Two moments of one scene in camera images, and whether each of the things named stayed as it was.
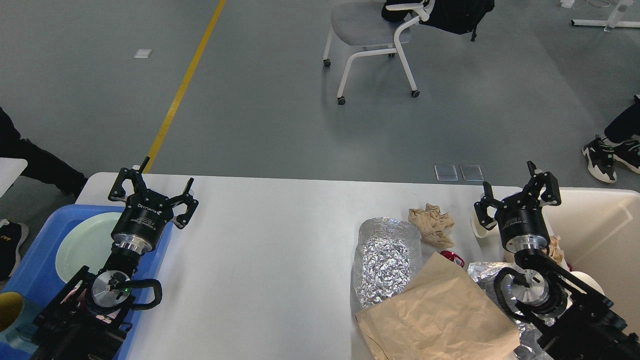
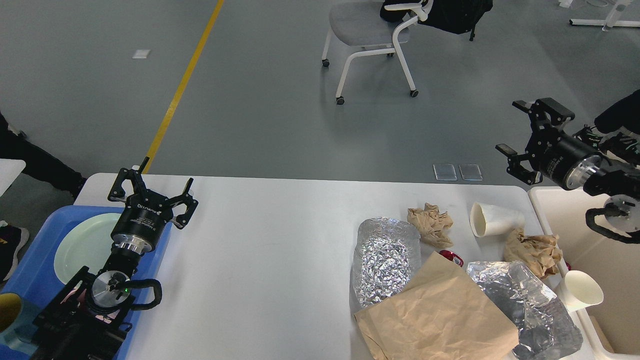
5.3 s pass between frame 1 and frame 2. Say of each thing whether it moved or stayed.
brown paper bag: stayed
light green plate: stayed
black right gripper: moved
